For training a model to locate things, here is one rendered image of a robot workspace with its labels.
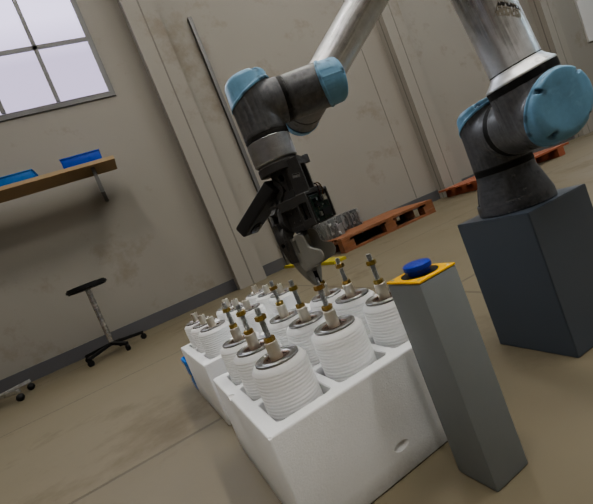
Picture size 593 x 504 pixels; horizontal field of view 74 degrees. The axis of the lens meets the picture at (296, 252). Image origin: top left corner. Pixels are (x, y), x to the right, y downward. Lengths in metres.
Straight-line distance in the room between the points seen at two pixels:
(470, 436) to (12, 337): 3.90
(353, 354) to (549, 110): 0.50
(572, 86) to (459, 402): 0.53
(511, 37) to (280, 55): 4.24
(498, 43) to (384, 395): 0.61
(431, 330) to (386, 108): 4.85
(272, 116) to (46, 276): 3.60
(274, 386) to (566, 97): 0.65
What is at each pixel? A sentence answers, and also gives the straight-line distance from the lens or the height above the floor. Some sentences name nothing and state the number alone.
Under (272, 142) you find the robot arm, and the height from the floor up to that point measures 0.58.
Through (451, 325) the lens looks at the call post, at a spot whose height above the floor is 0.24.
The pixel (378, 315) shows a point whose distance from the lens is 0.72.
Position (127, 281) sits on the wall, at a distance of 4.04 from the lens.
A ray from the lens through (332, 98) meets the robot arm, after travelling 0.69.
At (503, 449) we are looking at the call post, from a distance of 0.68.
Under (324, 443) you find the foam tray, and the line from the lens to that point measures 0.65.
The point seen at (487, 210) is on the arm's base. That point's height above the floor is 0.32.
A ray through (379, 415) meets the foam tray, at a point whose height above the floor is 0.11.
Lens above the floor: 0.45
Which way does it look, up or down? 4 degrees down
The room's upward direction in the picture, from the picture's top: 22 degrees counter-clockwise
